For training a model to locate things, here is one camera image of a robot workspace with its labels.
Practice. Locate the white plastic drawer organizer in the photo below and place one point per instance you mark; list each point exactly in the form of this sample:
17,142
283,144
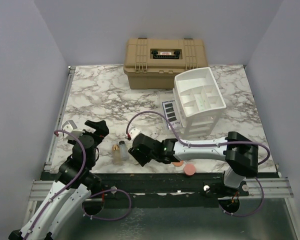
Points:
199,102

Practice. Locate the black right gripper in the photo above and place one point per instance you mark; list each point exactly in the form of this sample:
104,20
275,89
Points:
137,155

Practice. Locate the gold cap lotion bottle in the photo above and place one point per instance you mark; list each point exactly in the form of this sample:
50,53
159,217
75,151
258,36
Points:
116,155

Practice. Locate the tan plastic toolbox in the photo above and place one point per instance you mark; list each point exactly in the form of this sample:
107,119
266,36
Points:
144,72

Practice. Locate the pink round makeup sponge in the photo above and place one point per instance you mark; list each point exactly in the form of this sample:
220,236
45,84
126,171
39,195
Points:
189,169

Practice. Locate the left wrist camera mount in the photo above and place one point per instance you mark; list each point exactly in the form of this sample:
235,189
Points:
71,127

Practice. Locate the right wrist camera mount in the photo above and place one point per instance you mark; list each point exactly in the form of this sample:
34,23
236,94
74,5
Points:
132,133

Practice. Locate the black toolbox handle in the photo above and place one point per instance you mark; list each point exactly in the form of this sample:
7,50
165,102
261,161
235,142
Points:
170,55

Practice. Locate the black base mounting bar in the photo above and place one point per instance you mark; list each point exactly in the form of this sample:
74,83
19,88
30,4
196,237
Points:
164,190

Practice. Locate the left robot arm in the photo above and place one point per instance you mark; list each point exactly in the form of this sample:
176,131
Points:
73,184

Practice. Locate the right aluminium extrusion rail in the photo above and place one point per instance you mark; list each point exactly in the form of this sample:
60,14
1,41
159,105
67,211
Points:
273,188

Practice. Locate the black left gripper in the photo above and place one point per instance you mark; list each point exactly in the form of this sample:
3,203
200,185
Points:
101,130

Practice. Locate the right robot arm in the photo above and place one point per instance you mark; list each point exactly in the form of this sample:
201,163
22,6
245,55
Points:
240,153

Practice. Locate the orange round makeup sponge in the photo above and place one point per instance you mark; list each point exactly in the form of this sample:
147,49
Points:
178,164

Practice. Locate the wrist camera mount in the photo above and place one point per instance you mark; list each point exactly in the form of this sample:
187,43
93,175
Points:
132,133
71,127

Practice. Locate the black cap clear bottle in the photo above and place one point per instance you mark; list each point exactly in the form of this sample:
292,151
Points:
123,151

